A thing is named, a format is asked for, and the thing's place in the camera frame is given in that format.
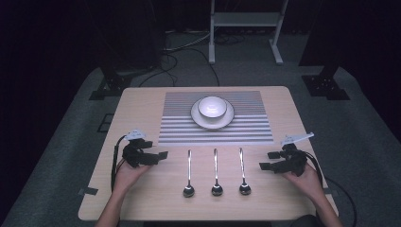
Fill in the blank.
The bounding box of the grey tape strip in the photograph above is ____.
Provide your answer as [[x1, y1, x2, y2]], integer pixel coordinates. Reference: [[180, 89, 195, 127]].
[[78, 186, 99, 196]]

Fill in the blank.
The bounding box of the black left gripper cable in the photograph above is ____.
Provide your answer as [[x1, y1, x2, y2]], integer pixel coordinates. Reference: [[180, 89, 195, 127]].
[[110, 134, 128, 193]]

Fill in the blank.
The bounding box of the black floor cable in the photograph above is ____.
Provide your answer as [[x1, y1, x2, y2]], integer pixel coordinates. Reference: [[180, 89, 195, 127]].
[[137, 46, 221, 88]]

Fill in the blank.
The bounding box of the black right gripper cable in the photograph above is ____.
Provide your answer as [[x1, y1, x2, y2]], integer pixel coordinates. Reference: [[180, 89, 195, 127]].
[[302, 150, 358, 227]]

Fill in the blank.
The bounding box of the white bowl with dark rim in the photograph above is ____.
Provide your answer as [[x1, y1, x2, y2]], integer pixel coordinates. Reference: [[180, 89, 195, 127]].
[[197, 96, 228, 120]]

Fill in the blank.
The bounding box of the grey floor cable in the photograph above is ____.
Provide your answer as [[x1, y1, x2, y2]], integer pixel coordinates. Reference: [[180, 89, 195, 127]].
[[163, 29, 212, 53]]

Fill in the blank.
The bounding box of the metal spoon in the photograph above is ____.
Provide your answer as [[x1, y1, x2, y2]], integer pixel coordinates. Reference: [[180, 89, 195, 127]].
[[237, 147, 253, 197], [210, 148, 224, 198], [182, 148, 196, 199]]

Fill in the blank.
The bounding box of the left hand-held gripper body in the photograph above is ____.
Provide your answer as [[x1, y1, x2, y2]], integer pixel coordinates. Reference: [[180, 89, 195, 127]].
[[121, 128, 160, 169]]

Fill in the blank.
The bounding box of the striped placemat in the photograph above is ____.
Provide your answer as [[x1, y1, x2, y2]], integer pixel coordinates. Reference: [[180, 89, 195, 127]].
[[157, 90, 275, 147]]

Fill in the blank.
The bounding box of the white metal stand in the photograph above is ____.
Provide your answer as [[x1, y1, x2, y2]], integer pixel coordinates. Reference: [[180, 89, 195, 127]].
[[208, 0, 289, 66]]

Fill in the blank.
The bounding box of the person's right hand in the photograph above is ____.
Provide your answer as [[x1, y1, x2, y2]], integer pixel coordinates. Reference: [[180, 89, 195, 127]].
[[281, 163, 326, 202]]

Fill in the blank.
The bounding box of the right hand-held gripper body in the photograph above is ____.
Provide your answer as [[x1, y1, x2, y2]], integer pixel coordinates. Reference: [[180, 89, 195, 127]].
[[278, 131, 316, 177]]

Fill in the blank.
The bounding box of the person's left hand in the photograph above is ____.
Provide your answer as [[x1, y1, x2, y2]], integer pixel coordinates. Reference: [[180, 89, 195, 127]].
[[113, 158, 152, 194]]

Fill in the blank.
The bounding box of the dark floor hatch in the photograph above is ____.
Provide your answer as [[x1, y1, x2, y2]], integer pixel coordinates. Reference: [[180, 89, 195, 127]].
[[96, 113, 115, 133]]

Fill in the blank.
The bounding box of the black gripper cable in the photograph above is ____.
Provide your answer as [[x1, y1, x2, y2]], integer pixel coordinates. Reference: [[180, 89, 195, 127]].
[[302, 150, 358, 227], [110, 134, 128, 193]]

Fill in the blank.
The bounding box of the black stand base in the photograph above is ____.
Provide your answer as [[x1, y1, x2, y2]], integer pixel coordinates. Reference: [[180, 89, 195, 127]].
[[300, 62, 351, 101], [88, 60, 134, 101]]

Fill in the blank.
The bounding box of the person's dark clothing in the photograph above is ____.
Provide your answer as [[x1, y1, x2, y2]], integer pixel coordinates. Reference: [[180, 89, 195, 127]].
[[288, 214, 320, 227]]

